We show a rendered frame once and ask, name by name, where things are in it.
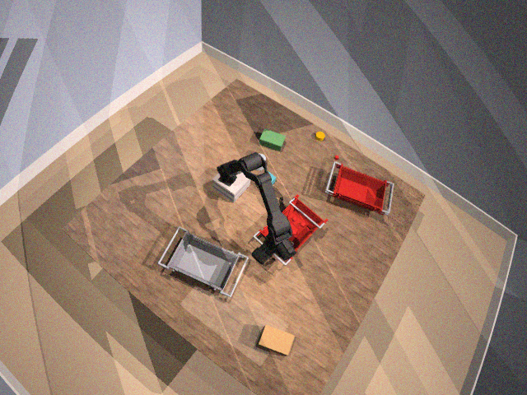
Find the orange rectangular block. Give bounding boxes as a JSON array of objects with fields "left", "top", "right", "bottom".
[{"left": 257, "top": 325, "right": 294, "bottom": 356}]

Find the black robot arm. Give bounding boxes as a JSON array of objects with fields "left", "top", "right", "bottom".
[{"left": 217, "top": 152, "right": 297, "bottom": 261}]

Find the green block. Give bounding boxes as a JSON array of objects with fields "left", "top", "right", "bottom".
[{"left": 259, "top": 129, "right": 286, "bottom": 151}]

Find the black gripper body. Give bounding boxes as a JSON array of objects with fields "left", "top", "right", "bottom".
[{"left": 251, "top": 236, "right": 276, "bottom": 264}]

